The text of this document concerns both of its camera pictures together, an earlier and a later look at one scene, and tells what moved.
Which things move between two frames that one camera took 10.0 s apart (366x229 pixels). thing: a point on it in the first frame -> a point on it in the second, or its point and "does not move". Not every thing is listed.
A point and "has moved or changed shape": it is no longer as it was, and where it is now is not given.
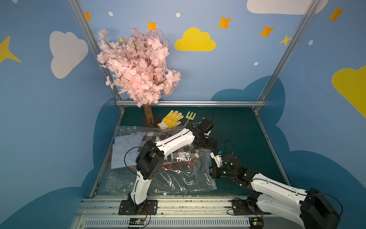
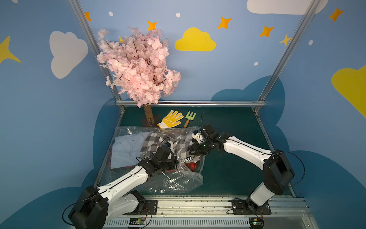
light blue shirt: x=125 y=150 does not move
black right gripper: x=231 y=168 -> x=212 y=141
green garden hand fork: x=189 y=117 does not move
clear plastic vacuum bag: x=187 y=170 has moved or changed shape
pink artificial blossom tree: x=138 y=64 does not move
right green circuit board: x=256 y=222 does not move
